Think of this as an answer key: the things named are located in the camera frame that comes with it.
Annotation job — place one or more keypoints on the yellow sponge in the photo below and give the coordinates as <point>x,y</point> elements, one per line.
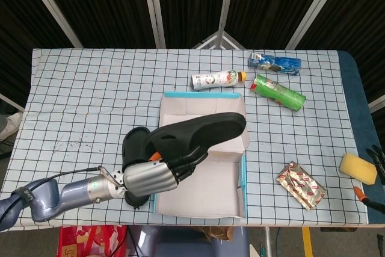
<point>358,168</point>

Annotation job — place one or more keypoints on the blue plastic chair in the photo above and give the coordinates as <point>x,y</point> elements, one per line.
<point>180,245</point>

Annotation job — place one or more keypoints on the blue snack package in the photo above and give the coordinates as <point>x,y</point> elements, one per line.
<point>276,63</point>

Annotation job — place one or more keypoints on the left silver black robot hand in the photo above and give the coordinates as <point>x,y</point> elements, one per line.
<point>150,178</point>

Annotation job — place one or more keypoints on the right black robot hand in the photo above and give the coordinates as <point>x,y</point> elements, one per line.
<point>380,160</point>

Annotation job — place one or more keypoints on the silver red snack packet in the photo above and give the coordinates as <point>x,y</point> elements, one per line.
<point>300,184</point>

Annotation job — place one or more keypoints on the light blue open shoe box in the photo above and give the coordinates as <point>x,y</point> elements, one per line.
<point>204,196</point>

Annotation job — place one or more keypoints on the black rubber slipper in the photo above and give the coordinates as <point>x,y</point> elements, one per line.
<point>133,148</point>
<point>210,127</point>

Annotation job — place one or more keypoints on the green chip canister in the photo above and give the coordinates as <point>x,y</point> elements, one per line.
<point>279,93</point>

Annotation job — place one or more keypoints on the yellow pole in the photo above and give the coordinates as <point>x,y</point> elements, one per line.
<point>306,242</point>

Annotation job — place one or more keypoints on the red patterned bag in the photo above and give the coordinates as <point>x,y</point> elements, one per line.
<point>90,242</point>

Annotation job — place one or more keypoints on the white metal frame rail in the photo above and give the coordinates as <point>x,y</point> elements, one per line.
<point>12,102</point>
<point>377,105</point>

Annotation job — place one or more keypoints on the grey metal table leg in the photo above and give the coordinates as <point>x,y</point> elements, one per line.
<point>267,242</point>

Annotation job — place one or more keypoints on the brown paper bag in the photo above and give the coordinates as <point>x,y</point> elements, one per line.
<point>216,233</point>

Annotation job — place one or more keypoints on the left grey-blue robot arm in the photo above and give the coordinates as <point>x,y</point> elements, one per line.
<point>75,192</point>

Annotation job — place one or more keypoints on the white metal screen foot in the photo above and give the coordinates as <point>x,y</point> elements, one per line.
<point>233,39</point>

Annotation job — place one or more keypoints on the dark blue table pad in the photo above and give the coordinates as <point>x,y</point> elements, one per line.
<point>352,88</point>

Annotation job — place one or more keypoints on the blue checkered tablecloth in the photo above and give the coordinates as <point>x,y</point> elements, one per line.
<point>90,88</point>

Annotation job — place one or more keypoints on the white drink bottle yellow cap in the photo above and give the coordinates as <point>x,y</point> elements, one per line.
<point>216,79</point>

